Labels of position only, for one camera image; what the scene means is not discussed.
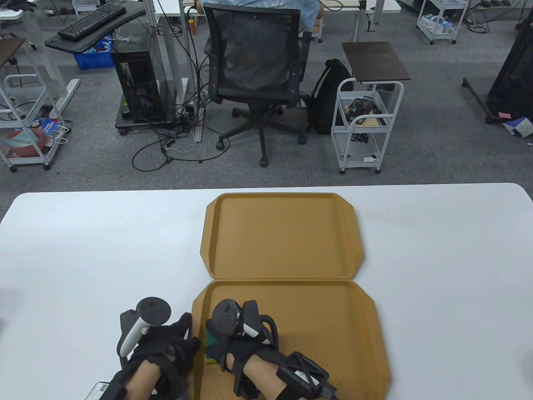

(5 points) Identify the person's right hand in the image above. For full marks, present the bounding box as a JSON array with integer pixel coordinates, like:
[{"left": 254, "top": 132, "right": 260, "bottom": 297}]
[{"left": 205, "top": 321, "right": 289, "bottom": 396}]

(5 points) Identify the person's left hand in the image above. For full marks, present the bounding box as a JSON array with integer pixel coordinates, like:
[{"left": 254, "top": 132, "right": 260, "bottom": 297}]
[{"left": 121, "top": 312, "right": 202, "bottom": 400}]

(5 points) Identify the yellow and green sponge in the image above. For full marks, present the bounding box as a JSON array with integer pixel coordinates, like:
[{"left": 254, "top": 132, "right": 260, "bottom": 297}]
[{"left": 204, "top": 329, "right": 221, "bottom": 364}]

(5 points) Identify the brown plastic food tray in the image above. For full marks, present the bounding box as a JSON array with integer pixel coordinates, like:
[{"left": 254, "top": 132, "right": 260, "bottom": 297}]
[
  {"left": 200, "top": 193, "right": 365, "bottom": 280},
  {"left": 192, "top": 280, "right": 391, "bottom": 400}
]

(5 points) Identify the person's right forearm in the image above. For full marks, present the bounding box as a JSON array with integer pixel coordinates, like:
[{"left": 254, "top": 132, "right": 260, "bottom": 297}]
[{"left": 244, "top": 354, "right": 292, "bottom": 400}]

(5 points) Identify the person's left forearm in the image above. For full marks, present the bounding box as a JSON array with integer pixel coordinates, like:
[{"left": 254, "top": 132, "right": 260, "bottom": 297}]
[{"left": 108, "top": 359, "right": 167, "bottom": 400}]

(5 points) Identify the grey right hand controller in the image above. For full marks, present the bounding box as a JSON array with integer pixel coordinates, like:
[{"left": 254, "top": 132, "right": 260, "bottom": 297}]
[{"left": 212, "top": 299, "right": 279, "bottom": 346}]

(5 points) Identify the grey hand controller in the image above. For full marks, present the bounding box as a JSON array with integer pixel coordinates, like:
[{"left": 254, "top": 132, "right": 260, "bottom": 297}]
[
  {"left": 212, "top": 299, "right": 279, "bottom": 346},
  {"left": 118, "top": 297, "right": 172, "bottom": 358}
]

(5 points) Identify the grey left hand controller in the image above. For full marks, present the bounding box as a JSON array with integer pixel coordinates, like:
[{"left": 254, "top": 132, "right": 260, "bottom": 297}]
[{"left": 118, "top": 297, "right": 172, "bottom": 358}]

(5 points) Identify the black computer trolley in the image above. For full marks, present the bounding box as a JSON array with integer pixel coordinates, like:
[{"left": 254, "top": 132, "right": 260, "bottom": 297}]
[{"left": 115, "top": 106, "right": 196, "bottom": 136}]

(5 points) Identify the white rolling cart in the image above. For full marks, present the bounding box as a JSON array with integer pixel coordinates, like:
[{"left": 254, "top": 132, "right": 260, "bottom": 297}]
[
  {"left": 0, "top": 74, "right": 65, "bottom": 172},
  {"left": 331, "top": 80, "right": 404, "bottom": 174},
  {"left": 417, "top": 0, "right": 469, "bottom": 45}
]

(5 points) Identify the red and teal bag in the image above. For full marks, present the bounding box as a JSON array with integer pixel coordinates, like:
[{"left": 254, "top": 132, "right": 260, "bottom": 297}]
[{"left": 0, "top": 127, "right": 55, "bottom": 158}]

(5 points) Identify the blue paper bag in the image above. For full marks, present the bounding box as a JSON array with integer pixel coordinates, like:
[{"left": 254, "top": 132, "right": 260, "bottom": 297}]
[{"left": 31, "top": 118, "right": 69, "bottom": 144}]

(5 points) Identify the black mesh office chair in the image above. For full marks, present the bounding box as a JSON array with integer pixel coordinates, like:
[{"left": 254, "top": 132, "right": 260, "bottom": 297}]
[{"left": 204, "top": 3, "right": 312, "bottom": 167}]

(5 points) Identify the black computer tower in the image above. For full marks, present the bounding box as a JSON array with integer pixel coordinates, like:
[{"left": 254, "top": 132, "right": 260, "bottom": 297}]
[{"left": 112, "top": 40, "right": 163, "bottom": 123}]

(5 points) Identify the black backpack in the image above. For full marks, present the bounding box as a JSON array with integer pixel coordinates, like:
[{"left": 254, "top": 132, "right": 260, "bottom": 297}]
[{"left": 307, "top": 58, "right": 354, "bottom": 135}]

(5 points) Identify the blue plastic crate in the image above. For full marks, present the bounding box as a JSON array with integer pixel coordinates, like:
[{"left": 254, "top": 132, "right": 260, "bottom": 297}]
[{"left": 74, "top": 35, "right": 115, "bottom": 70}]

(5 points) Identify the black curved desk top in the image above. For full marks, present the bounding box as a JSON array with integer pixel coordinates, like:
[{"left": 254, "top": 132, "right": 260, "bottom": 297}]
[{"left": 45, "top": 0, "right": 147, "bottom": 54}]

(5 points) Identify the dark brown side table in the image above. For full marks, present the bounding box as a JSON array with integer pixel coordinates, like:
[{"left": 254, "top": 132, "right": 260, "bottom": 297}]
[
  {"left": 341, "top": 41, "right": 411, "bottom": 84},
  {"left": 0, "top": 35, "right": 25, "bottom": 67}
]

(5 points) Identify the black keyboard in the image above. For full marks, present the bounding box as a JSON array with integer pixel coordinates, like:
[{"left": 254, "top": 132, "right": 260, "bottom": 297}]
[{"left": 57, "top": 2, "right": 127, "bottom": 41}]

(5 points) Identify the white office desk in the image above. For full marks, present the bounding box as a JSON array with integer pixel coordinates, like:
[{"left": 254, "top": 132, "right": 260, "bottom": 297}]
[{"left": 154, "top": 0, "right": 402, "bottom": 105}]

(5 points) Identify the white and blue box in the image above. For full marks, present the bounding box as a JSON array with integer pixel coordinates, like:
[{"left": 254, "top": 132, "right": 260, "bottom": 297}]
[{"left": 502, "top": 117, "right": 533, "bottom": 139}]

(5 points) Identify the black covered stand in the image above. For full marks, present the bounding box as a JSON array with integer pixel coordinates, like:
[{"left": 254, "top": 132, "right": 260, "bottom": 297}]
[{"left": 462, "top": 17, "right": 533, "bottom": 125}]

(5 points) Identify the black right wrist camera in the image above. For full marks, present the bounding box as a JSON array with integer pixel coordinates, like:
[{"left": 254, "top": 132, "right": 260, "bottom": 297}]
[{"left": 275, "top": 351, "right": 337, "bottom": 400}]

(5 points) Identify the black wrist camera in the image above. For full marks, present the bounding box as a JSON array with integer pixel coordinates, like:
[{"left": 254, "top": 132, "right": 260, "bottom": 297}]
[
  {"left": 85, "top": 381, "right": 127, "bottom": 400},
  {"left": 275, "top": 351, "right": 337, "bottom": 400}
]

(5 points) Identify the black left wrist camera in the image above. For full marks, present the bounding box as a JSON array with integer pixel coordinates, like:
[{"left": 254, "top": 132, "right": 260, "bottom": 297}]
[{"left": 85, "top": 381, "right": 127, "bottom": 400}]

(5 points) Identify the black floor cable tangle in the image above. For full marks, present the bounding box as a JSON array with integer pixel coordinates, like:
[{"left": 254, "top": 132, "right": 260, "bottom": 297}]
[{"left": 132, "top": 54, "right": 230, "bottom": 171}]

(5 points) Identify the white desk leg frame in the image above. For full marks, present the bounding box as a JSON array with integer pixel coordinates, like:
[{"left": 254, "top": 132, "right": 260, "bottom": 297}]
[{"left": 21, "top": 0, "right": 82, "bottom": 121}]

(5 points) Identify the black wire basket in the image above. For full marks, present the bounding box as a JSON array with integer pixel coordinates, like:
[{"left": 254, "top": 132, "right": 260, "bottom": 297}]
[{"left": 345, "top": 97, "right": 381, "bottom": 124}]

